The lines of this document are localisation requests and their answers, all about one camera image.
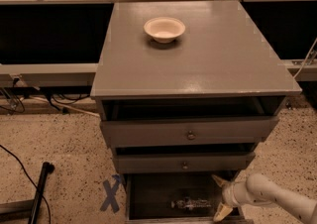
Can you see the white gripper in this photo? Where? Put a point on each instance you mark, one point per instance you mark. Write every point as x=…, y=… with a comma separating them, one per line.
x=228, y=193

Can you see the clear plastic water bottle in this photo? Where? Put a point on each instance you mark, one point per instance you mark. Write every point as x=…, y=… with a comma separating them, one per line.
x=190, y=204

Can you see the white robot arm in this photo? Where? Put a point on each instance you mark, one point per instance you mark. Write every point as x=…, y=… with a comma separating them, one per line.
x=259, y=190

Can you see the grey middle drawer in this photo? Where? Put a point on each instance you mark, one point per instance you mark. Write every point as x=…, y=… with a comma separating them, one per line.
x=182, y=162

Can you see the grey drawer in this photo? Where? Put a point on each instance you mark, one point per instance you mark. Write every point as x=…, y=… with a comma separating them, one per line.
x=149, y=196
x=182, y=162
x=184, y=132

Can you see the grey bottom drawer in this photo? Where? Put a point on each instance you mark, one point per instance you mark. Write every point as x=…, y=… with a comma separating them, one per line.
x=149, y=196

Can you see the grey top drawer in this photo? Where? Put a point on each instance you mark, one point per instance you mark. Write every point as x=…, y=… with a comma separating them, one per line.
x=184, y=132

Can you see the grey wooden drawer cabinet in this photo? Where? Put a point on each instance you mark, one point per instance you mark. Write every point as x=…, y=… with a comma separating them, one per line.
x=146, y=103

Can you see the blue tape cross mark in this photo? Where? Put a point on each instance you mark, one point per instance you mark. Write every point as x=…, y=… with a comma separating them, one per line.
x=111, y=190

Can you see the black metal stand leg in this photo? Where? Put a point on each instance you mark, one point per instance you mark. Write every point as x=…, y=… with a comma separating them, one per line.
x=47, y=168

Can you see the white paper bowl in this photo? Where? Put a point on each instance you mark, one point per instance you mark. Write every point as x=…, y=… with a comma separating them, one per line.
x=164, y=30

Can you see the grey metal rail frame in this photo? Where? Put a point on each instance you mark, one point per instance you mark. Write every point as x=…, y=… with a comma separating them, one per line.
x=49, y=69

